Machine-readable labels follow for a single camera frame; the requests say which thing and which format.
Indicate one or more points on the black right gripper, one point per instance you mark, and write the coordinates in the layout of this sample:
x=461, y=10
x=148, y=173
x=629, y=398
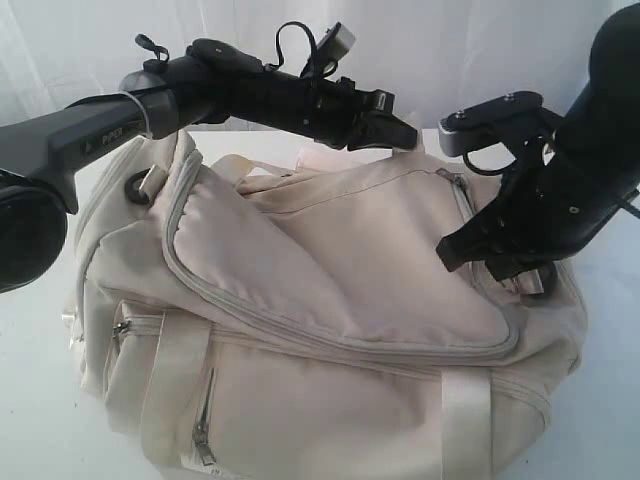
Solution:
x=554, y=211

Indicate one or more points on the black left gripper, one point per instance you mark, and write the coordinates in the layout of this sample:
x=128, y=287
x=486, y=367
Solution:
x=336, y=114

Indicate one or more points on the beige duffel bag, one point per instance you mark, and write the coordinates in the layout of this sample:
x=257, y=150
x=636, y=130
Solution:
x=300, y=325

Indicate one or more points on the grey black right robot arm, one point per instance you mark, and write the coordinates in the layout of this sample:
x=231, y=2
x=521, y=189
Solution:
x=613, y=83

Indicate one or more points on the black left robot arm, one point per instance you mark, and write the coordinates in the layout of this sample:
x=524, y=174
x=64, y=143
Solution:
x=209, y=84

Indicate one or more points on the white backdrop curtain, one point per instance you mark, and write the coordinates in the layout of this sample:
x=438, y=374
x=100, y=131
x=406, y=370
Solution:
x=434, y=56

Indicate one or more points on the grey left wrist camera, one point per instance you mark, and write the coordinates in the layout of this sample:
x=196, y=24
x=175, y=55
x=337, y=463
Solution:
x=325, y=55

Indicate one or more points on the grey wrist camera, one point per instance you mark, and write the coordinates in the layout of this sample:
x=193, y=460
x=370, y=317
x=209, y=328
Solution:
x=325, y=55
x=511, y=120

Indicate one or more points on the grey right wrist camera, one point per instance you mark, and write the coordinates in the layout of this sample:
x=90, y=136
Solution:
x=511, y=120

